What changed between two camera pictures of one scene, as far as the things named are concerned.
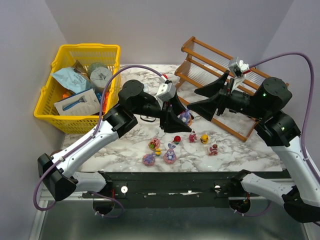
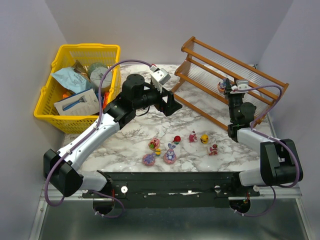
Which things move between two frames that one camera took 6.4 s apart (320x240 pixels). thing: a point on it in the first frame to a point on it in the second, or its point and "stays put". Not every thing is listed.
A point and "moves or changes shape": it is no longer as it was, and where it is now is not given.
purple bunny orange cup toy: (186, 117) moves or changes shape
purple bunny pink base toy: (170, 157) stays put
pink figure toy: (192, 137) stays put
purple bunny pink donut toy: (149, 159) stays put
